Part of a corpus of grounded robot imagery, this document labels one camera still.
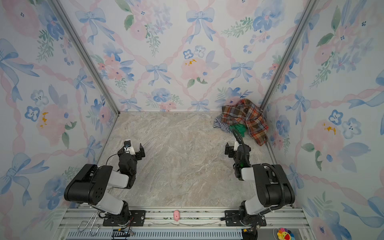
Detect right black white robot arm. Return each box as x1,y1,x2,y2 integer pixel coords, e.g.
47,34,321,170
221,142,296,227

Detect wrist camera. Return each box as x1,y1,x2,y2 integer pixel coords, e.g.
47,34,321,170
234,141,240,151
123,140,136,156

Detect black corrugated cable conduit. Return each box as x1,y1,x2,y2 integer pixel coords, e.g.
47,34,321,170
232,127,286,211

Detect left corner aluminium post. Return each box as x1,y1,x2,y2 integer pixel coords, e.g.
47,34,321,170
48,0,121,116

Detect pink pig toy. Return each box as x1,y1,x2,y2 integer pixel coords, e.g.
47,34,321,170
173,210,180,222

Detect aluminium rail frame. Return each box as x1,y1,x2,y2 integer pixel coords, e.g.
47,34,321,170
53,206,315,240

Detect corner aluminium post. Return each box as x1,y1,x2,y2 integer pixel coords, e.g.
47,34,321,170
48,0,121,116
261,0,319,112

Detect green cloth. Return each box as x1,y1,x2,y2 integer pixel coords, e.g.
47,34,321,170
230,124,247,137

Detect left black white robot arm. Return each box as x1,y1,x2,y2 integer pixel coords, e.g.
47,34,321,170
64,140,146,226

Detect red plaid cloth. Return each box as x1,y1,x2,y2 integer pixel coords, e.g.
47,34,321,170
222,99,269,146

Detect colourful flower toy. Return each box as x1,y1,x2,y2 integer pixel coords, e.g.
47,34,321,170
277,228,295,240

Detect right corner aluminium post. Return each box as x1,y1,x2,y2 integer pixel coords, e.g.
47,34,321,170
261,0,319,112

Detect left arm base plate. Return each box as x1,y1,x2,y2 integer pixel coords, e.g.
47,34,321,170
103,210,147,227

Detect blue white striped cloth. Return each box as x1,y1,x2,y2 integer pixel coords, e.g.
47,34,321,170
213,116,232,133

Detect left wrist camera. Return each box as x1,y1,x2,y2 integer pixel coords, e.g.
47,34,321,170
123,140,136,156

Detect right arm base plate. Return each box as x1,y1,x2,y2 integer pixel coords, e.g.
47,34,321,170
221,210,267,228

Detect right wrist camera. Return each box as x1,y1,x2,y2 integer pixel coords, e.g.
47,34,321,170
234,141,240,151

